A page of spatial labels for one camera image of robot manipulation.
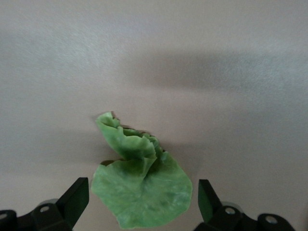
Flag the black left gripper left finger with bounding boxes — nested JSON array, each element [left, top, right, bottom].
[[0, 177, 90, 231]]

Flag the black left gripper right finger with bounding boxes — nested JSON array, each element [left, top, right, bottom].
[[192, 179, 299, 231]]

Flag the green lettuce leaf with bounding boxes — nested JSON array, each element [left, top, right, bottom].
[[90, 111, 193, 230]]

